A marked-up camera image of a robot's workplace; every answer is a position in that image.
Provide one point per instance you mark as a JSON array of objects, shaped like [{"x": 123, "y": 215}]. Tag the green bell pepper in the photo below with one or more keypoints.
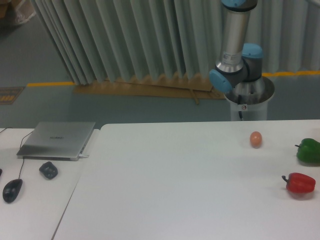
[{"x": 308, "y": 151}]

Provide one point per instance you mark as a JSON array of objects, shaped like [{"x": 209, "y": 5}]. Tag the grey pleated curtain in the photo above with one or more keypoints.
[{"x": 124, "y": 39}]

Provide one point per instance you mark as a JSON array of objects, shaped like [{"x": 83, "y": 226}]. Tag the white laptop plug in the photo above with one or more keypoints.
[{"x": 81, "y": 156}]

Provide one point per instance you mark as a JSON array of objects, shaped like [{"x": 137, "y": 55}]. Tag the black computer mouse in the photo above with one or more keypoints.
[{"x": 11, "y": 190}]

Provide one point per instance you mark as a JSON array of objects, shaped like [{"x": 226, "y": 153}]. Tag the silver closed laptop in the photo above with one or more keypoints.
[{"x": 57, "y": 140}]

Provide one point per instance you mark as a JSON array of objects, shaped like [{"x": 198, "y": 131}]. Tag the brown egg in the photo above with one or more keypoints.
[{"x": 255, "y": 139}]

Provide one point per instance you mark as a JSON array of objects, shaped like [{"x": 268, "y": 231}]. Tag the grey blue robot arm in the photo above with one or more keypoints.
[{"x": 238, "y": 61}]

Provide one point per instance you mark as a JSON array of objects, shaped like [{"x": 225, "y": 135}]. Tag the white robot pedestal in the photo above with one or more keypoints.
[{"x": 249, "y": 100}]

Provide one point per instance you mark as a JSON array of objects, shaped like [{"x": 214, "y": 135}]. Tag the brown cardboard sheet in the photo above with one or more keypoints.
[{"x": 143, "y": 90}]

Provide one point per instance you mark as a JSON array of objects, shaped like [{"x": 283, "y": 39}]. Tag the red bell pepper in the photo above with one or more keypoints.
[{"x": 299, "y": 183}]

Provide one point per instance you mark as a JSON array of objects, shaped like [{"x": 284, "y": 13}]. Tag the small black controller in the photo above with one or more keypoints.
[{"x": 48, "y": 170}]

